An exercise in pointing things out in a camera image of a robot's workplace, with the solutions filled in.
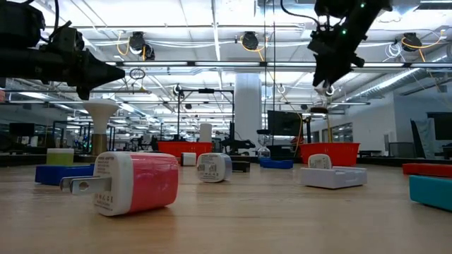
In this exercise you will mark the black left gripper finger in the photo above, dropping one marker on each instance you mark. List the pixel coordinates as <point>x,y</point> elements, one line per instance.
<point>102,80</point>
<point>104,70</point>

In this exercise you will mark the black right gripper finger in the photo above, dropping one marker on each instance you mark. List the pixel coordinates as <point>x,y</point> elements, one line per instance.
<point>337,74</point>
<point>322,75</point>

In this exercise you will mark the white purple wall charger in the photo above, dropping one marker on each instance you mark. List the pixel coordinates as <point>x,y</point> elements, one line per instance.
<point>319,161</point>

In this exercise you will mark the green wall charger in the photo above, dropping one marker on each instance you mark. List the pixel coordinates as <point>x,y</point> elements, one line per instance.
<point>60,157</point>

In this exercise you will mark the blue digital clock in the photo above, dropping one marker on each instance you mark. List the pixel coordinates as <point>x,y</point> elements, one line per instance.
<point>56,174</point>
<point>279,164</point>

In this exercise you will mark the white digital clock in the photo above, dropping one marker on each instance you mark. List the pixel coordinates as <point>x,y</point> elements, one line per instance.
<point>332,178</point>

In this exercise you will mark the black cube charger white label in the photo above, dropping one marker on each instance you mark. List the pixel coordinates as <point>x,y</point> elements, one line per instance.
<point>241,166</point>

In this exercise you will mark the red digital clock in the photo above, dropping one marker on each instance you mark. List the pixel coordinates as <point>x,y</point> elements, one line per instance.
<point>427,170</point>

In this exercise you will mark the blue wall charger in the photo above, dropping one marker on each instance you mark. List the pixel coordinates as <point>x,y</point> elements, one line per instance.
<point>212,167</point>

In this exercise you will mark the small black robot arm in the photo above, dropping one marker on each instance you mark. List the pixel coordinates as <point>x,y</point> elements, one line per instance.
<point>236,144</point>

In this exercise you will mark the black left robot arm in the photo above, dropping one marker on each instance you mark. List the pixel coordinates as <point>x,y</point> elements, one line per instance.
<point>17,24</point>

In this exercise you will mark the white mushroom table lamp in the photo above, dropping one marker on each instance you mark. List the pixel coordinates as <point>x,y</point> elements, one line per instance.
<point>100,113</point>

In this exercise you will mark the black monitor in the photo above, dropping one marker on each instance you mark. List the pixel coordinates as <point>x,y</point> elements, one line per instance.
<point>284,123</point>

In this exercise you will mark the computer monitor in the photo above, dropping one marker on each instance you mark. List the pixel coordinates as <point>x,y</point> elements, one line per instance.
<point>22,129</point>

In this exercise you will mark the red plastic mesh basket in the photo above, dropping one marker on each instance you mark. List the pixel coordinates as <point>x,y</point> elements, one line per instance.
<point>339,155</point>
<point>183,148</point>

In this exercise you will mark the long ceiling light bar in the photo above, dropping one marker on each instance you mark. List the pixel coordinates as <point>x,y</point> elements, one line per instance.
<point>226,64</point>

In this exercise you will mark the grey panel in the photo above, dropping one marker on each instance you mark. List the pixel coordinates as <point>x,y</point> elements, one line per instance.
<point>423,137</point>

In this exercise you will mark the teal digital clock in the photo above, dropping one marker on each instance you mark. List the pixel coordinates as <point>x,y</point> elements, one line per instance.
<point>431,192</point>

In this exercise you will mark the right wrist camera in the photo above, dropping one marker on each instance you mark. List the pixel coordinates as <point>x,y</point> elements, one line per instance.
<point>323,42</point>

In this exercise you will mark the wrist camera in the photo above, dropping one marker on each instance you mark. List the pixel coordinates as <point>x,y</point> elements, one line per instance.
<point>323,42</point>
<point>67,39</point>

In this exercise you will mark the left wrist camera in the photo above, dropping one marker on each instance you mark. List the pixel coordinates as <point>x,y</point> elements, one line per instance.
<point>67,39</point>

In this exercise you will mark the silver ventilation duct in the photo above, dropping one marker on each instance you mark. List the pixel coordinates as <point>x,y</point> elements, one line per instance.
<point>388,83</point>

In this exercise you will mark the black aluminium table frame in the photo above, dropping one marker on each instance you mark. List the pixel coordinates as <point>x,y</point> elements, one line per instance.
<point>381,160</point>

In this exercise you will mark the black frame rig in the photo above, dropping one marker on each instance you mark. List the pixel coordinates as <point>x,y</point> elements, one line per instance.
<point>222,91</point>

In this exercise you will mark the pink wall charger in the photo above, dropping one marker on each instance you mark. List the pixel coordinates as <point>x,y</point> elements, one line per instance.
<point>152,183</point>

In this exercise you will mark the black wall screen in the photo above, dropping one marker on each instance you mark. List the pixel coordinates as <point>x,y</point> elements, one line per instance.
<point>441,125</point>

